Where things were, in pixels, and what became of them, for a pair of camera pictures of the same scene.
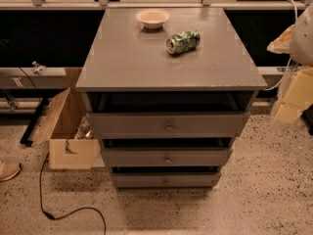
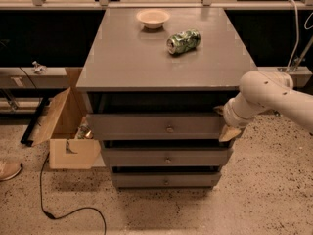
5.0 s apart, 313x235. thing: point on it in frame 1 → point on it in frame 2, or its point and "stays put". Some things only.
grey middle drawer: x=167 y=157 stays put
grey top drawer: x=172 y=124 stays put
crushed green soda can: x=183 y=41 stays put
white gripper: x=303 y=39 → x=232 y=117
